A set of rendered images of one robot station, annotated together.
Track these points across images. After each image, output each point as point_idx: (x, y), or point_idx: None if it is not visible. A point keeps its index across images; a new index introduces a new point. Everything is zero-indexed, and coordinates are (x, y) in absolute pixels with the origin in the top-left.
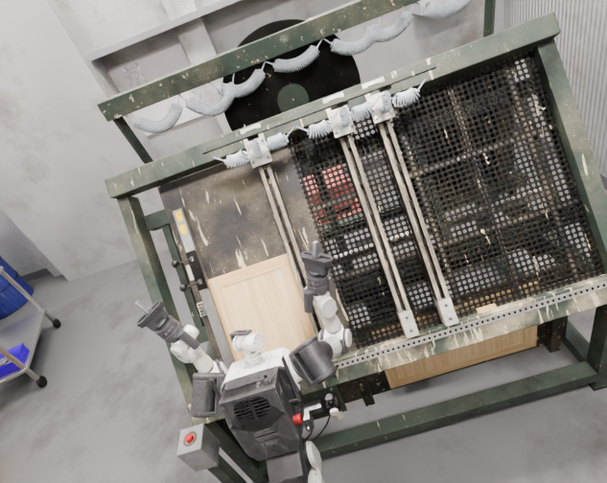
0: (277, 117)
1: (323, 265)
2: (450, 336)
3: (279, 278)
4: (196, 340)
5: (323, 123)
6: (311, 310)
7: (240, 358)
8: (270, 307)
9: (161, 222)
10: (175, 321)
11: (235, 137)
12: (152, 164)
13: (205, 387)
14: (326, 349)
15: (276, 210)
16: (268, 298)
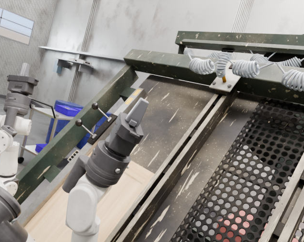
0: (271, 66)
1: (117, 130)
2: None
3: (131, 190)
4: (11, 126)
5: None
6: (66, 187)
7: (38, 217)
8: (98, 205)
9: (129, 95)
10: (23, 100)
11: (213, 41)
12: (159, 53)
13: None
14: None
15: (190, 131)
16: (106, 196)
